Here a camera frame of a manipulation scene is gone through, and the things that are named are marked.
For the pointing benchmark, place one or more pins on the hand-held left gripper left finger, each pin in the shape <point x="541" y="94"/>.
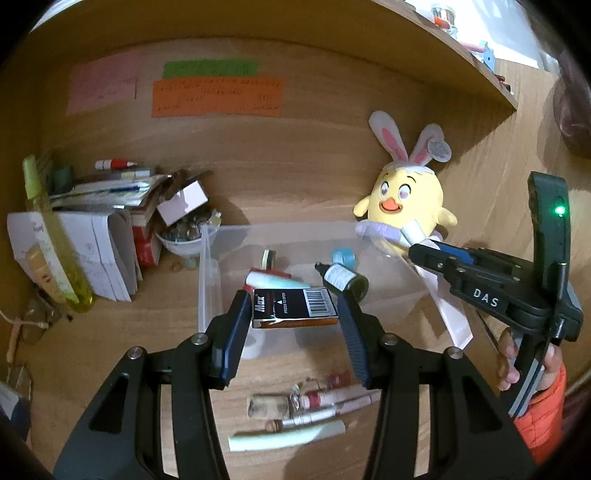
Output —
<point x="235" y="337"/>

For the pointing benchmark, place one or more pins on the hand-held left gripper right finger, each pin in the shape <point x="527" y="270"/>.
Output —
<point x="355" y="341"/>

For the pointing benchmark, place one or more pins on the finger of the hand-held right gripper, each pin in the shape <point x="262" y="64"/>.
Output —
<point x="429" y="258"/>
<point x="457" y="255"/>

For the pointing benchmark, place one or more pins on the white tape roll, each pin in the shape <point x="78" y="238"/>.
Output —
<point x="253" y="346"/>

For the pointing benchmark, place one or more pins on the frosted translucent tube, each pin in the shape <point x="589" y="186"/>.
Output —
<point x="450" y="314"/>

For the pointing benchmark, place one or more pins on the dark green bottle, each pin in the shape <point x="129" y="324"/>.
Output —
<point x="344" y="277"/>

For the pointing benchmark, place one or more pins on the white cylindrical tube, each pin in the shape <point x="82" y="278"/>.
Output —
<point x="268" y="279"/>

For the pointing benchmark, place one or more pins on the black and orange staples box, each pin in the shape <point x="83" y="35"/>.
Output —
<point x="295" y="304"/>

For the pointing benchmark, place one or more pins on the clear plastic storage box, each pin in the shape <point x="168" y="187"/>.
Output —
<point x="295" y="249"/>

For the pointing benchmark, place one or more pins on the person's right hand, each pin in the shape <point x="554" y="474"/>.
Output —
<point x="508" y="360"/>

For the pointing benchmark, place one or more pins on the pink charm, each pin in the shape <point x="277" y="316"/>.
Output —
<point x="337" y="378"/>

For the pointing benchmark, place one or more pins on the white pen with red trim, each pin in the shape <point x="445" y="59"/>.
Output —
<point x="341" y="398"/>

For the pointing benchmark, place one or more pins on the yellow chick plush toy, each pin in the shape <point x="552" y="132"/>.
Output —
<point x="411" y="203"/>

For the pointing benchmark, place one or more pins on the grey pen with gold tip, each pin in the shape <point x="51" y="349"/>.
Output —
<point x="304" y="417"/>

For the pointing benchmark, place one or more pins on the white bowl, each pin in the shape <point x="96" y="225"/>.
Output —
<point x="182" y="242"/>

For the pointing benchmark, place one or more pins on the light green tube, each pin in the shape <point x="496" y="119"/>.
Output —
<point x="286" y="436"/>

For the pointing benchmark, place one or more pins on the red book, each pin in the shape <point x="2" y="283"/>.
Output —
<point x="147" y="244"/>

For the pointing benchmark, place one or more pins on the small white cardboard box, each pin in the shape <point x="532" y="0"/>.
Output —
<point x="182" y="203"/>

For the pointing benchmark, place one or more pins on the white folded paper leaflet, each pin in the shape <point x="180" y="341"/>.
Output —
<point x="101" y="258"/>

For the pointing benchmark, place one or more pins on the stack of books and papers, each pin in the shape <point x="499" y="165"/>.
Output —
<point x="111" y="191"/>

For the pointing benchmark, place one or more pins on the yellow liquid bottle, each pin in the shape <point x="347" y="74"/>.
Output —
<point x="60" y="249"/>

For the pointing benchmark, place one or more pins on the teal figurine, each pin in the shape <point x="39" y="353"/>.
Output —
<point x="487" y="55"/>

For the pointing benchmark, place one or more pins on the red and white marker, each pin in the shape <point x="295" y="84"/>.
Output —
<point x="115" y="164"/>

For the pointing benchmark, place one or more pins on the wooden stick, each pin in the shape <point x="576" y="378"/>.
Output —
<point x="14" y="341"/>

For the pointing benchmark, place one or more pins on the glass jar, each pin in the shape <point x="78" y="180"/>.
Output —
<point x="445" y="18"/>

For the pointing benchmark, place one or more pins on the orange sticky note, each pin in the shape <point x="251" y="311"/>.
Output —
<point x="217" y="99"/>

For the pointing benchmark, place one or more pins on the green sticky note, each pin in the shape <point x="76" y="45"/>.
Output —
<point x="207" y="69"/>

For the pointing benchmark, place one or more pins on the pink sticky note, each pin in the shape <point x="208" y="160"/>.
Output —
<point x="104" y="83"/>

